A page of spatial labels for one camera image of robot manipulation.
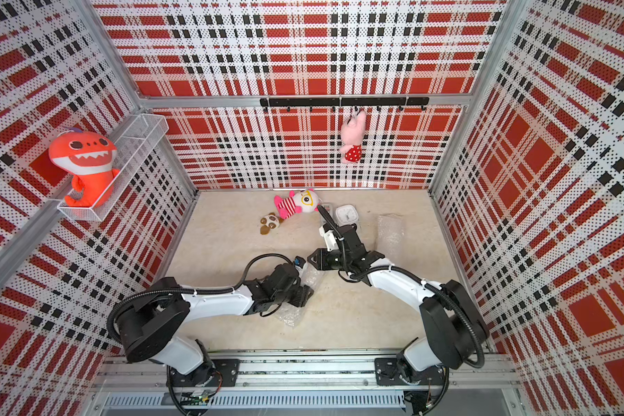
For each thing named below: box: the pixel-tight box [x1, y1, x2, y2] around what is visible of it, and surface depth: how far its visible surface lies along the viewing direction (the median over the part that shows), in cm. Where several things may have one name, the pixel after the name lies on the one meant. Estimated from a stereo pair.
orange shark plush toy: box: [48, 130, 120, 208], surface depth 64 cm
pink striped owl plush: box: [273, 188, 321, 220], surface depth 110 cm
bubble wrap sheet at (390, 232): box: [376, 213, 405, 263], surface depth 100 cm
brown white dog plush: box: [260, 212, 285, 235], surface depth 109 cm
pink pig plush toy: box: [339, 110, 367, 164], surface depth 96 cm
